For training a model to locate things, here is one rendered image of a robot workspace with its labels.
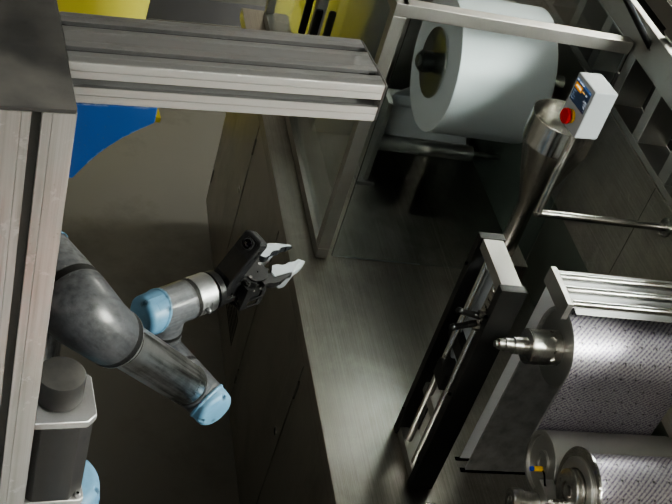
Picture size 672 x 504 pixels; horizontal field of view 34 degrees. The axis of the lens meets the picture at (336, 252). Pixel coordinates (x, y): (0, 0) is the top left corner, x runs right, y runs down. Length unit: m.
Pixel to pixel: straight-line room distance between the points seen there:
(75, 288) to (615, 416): 1.01
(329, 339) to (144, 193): 1.90
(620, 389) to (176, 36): 1.19
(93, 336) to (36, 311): 0.54
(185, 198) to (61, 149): 3.30
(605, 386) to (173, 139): 2.90
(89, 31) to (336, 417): 1.41
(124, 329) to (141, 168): 2.75
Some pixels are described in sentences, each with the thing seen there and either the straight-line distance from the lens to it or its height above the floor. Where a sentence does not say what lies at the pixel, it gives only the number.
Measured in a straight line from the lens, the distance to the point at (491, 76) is 2.50.
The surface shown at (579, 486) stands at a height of 1.28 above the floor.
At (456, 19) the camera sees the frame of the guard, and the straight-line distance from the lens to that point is 2.39.
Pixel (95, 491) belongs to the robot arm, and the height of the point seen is 1.03.
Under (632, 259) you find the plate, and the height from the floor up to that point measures 1.28.
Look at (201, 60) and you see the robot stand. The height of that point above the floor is 2.02.
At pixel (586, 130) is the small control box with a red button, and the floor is 1.63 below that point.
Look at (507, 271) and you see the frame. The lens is 1.96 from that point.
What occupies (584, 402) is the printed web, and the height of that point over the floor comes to 1.28.
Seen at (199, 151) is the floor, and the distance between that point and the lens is 4.56.
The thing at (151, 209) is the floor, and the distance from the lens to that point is 4.20.
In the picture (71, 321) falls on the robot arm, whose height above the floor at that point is 1.42.
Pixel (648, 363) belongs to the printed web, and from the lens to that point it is 2.03.
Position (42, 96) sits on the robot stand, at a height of 2.03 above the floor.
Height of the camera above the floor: 2.56
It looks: 37 degrees down
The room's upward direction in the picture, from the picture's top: 19 degrees clockwise
